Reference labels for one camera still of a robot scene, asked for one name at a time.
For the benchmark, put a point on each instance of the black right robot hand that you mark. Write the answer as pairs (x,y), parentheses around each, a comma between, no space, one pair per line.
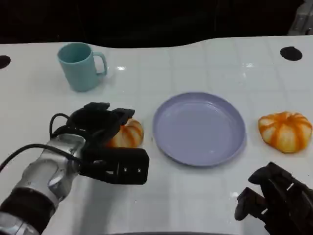
(288,205)

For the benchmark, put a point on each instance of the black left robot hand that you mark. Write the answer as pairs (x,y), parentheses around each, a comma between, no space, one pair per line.
(97,122)

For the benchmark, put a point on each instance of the orange and white bread roll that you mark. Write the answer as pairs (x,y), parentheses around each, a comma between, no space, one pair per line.
(284,133)
(130,135)

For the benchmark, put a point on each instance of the pale green mug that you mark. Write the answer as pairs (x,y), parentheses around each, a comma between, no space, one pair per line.
(78,71)

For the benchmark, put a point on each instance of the lilac plate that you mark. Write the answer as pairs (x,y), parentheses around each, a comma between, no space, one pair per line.
(199,129)

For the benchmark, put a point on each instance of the grey background machine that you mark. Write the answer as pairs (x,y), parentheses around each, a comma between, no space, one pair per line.
(303,19)

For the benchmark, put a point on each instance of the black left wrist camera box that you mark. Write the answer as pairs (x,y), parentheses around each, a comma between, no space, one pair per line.
(127,166)

